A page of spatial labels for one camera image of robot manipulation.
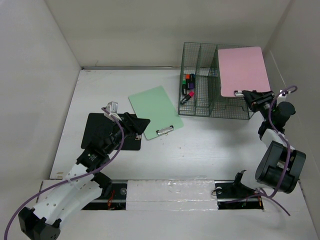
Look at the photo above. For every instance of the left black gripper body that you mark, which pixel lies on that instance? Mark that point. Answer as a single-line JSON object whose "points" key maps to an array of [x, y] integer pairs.
{"points": [[129, 130]]}

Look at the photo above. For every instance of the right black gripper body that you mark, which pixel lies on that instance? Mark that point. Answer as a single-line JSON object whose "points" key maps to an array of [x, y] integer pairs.
{"points": [[262, 102]]}

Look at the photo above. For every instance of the green clipboard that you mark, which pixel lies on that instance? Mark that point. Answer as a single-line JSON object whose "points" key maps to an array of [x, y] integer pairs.
{"points": [[154, 104]]}

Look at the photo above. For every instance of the pink clipboard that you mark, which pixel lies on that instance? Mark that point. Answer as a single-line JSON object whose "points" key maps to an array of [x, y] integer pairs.
{"points": [[242, 69]]}

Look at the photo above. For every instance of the green highlighter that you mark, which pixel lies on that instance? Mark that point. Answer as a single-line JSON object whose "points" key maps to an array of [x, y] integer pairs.
{"points": [[184, 87]]}

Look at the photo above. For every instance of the purple highlighter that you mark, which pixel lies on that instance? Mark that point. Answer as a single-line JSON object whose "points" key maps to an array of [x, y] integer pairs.
{"points": [[191, 85]]}

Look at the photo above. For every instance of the blue highlighter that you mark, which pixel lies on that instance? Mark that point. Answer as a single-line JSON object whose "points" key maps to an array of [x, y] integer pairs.
{"points": [[193, 77]]}

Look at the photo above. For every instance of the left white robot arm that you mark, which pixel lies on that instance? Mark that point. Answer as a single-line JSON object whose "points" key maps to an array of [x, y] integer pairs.
{"points": [[84, 182]]}

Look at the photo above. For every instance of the black mat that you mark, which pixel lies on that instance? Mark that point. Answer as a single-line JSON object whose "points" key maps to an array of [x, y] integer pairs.
{"points": [[96, 122]]}

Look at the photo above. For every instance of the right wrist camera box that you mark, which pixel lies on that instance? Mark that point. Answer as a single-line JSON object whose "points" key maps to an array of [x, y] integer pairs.
{"points": [[283, 93]]}

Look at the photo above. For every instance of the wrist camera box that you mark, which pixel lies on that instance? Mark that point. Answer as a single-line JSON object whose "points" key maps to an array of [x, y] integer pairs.
{"points": [[110, 111], [283, 93]]}

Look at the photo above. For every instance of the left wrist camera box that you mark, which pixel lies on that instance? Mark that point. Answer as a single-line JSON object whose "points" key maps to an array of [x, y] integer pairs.
{"points": [[110, 111]]}

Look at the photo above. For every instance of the green wire mesh organizer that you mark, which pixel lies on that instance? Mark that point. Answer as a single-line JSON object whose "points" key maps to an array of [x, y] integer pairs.
{"points": [[201, 59]]}

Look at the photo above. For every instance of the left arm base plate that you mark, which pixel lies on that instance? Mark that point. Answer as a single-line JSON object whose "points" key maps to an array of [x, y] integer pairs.
{"points": [[114, 201]]}

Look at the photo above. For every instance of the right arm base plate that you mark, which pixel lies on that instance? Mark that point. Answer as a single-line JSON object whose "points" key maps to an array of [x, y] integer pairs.
{"points": [[236, 197]]}

